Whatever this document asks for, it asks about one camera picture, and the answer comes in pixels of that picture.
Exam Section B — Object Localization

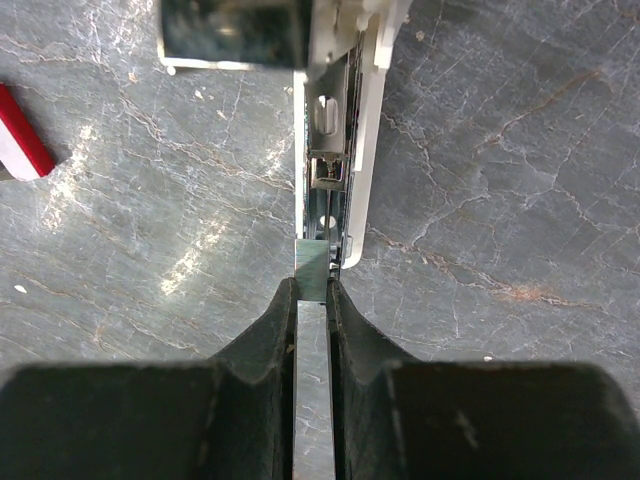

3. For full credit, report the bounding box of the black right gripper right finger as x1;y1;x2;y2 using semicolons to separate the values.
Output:
326;281;639;479

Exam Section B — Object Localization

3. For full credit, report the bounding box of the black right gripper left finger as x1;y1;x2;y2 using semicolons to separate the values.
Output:
1;278;298;479

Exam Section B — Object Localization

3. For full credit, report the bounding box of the silver staple strip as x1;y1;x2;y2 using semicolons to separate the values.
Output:
294;239;330;303

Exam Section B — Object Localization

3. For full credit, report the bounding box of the red white staple box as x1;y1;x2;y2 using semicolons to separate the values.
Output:
1;84;55;181

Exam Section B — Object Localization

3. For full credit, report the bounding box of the white rectangular case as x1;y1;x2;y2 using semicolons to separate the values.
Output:
158;1;410;274

